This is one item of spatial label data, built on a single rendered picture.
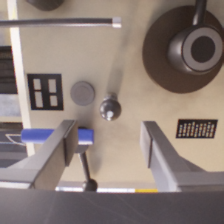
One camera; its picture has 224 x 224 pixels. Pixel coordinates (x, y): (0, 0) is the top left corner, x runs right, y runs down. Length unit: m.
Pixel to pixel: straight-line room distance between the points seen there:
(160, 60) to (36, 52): 0.22
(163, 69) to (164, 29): 0.06
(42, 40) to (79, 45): 0.07
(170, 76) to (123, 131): 0.14
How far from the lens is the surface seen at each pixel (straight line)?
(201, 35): 0.26
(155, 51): 0.30
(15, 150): 1.32
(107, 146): 0.35
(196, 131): 0.38
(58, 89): 0.33
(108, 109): 0.22
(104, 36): 0.31
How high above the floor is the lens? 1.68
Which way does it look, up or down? level
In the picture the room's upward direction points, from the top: 89 degrees counter-clockwise
